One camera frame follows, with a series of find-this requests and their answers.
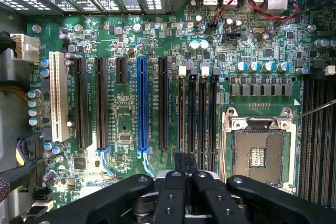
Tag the grey metal PC case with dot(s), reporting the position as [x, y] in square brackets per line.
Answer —
[10, 119]

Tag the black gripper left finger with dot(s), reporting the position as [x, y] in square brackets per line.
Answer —
[113, 200]

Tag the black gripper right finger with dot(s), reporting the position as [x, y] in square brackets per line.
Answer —
[262, 200]

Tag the black-latched black RAM slot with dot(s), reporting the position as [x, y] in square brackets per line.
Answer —
[192, 113]
[307, 134]
[318, 134]
[213, 119]

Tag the row of grey chokes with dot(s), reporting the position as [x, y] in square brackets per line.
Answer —
[261, 89]

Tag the silver CPU socket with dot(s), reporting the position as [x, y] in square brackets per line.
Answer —
[258, 148]

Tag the white power connector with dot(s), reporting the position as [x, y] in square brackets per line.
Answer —
[27, 48]

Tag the short black expansion slot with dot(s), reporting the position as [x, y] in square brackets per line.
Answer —
[121, 70]

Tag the thin metal locking lever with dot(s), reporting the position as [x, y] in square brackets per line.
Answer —
[315, 108]

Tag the blue expansion slot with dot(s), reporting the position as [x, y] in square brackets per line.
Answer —
[142, 103]

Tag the white-latched black RAM slot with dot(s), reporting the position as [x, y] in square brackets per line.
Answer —
[328, 140]
[202, 119]
[181, 108]

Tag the white PCI expansion slot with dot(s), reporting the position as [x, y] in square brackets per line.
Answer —
[58, 95]

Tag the long black expansion slot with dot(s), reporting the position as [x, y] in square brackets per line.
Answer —
[163, 103]
[81, 103]
[101, 103]

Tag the black SATA plug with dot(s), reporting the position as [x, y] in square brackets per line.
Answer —
[42, 195]

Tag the green motherboard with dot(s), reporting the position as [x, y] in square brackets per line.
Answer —
[126, 119]

